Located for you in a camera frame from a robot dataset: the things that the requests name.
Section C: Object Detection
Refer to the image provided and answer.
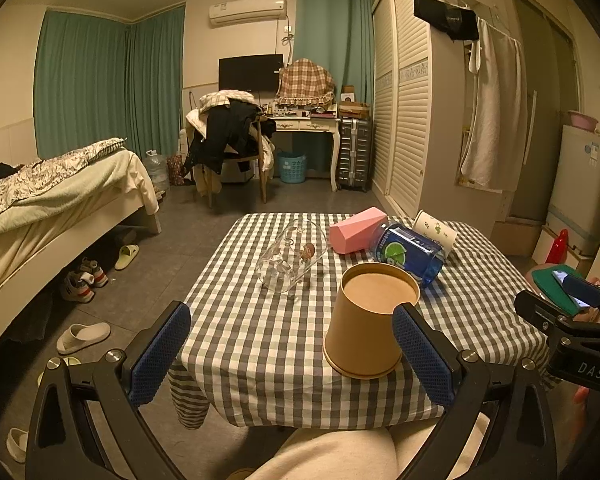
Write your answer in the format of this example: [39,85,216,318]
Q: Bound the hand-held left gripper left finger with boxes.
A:
[25,301,192,480]

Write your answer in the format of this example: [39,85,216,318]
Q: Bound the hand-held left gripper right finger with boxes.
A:
[392,304,562,480]

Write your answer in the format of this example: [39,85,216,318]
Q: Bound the brown paper cup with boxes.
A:
[323,262,421,378]

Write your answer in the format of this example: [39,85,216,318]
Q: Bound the blue cup with lime label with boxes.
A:
[370,221,447,289]

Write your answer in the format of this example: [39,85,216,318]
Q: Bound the white printed paper cup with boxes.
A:
[412,210,457,255]

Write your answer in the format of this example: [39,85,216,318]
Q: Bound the pink faceted cup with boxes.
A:
[328,206,388,256]

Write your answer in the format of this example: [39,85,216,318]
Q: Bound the clear glass cup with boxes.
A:
[255,220,328,298]

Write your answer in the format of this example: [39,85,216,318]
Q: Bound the green flat object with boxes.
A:
[531,265,581,311]

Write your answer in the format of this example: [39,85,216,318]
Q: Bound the white slipper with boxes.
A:
[56,322,112,356]
[6,427,29,464]

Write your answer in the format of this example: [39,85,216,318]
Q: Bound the red plastic object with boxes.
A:
[550,229,570,264]

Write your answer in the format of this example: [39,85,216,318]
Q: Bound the cardboard box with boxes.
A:
[530,224,597,273]

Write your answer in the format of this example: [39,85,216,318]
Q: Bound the pale green slipper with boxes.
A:
[115,244,141,271]

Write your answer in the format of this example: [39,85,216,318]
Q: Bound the white sneaker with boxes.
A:
[79,257,110,288]
[60,270,96,304]

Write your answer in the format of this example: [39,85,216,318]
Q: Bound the grey checkered tablecloth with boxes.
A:
[169,212,561,431]

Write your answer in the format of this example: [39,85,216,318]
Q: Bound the person's legs in beige pants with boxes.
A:
[227,422,488,480]

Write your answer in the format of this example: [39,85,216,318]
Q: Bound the white washing machine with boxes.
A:
[545,124,600,261]

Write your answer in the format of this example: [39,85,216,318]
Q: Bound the bed with beige sheet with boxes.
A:
[0,125,163,361]

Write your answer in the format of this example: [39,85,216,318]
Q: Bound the clear water jug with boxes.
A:
[145,150,171,192]

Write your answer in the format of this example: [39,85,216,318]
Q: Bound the red bag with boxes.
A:
[167,155,187,187]

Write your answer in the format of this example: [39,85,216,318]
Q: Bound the wooden chair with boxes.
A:
[200,114,277,207]

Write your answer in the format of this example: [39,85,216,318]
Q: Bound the patterned quilt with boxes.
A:
[0,138,128,226]

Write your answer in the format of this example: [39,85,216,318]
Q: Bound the silver suitcase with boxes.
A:
[336,116,373,192]

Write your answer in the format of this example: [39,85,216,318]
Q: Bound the pink basin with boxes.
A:
[567,110,600,132]

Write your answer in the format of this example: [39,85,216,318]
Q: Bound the blue laundry basket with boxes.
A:
[278,151,308,184]

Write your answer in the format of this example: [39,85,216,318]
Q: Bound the chair with clothes pile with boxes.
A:
[185,89,277,196]

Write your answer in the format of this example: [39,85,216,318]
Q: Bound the black clothing on bed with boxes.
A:
[0,162,27,194]

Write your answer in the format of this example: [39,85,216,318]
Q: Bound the white hanging towel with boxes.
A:
[460,17,528,192]

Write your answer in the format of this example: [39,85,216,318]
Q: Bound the white louvered wardrobe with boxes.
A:
[370,0,511,235]

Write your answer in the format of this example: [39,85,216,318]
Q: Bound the brown box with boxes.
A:
[337,101,371,120]

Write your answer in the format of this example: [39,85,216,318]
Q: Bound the white desk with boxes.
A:
[267,111,342,192]

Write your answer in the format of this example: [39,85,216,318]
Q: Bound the green curtain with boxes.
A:
[295,0,376,106]
[126,5,186,158]
[33,7,131,161]

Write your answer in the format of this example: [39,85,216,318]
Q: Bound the black television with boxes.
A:
[218,54,284,93]

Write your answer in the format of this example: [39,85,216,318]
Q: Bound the plaid cloth cover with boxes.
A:
[276,58,337,109]

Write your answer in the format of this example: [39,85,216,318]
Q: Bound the black hanging cloth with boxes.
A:
[413,0,481,42]

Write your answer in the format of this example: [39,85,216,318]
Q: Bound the white air conditioner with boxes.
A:
[209,0,287,25]

